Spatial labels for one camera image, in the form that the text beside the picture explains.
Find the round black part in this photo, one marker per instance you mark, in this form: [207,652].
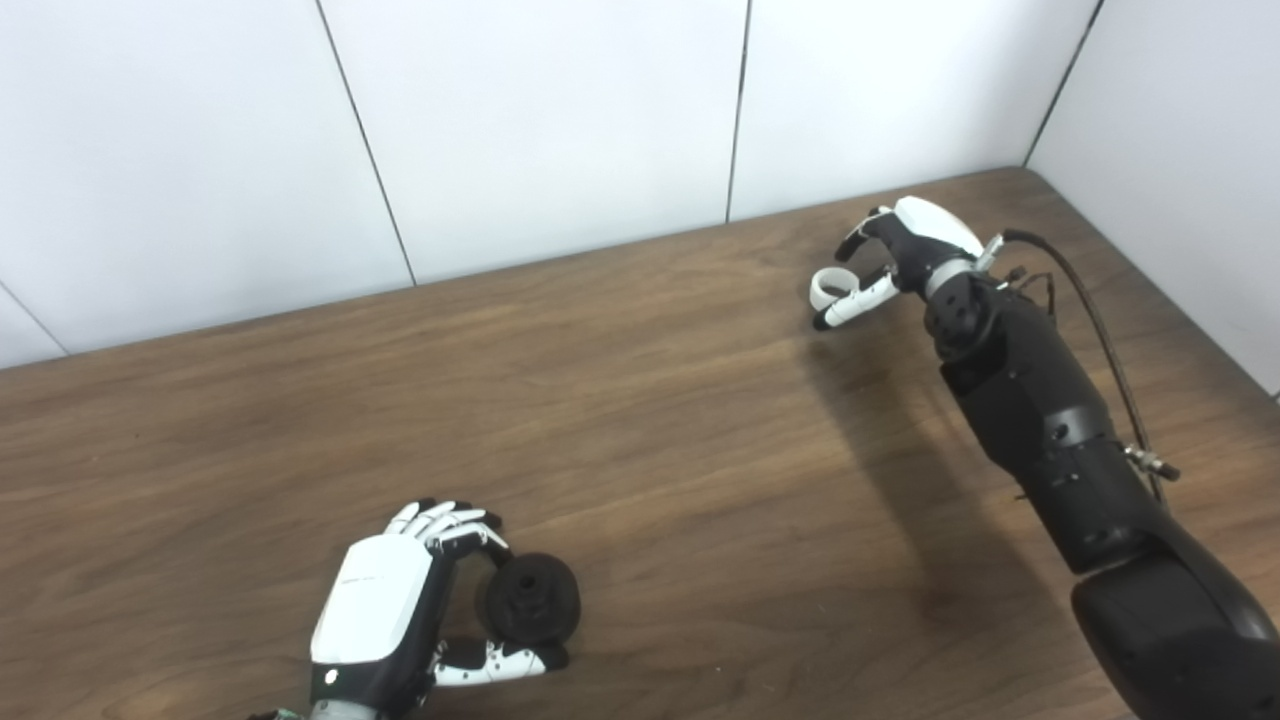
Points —
[535,600]

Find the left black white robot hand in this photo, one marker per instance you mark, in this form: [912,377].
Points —
[375,600]

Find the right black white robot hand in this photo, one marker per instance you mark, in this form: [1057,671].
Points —
[935,230]

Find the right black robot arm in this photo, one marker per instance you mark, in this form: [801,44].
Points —
[1060,430]

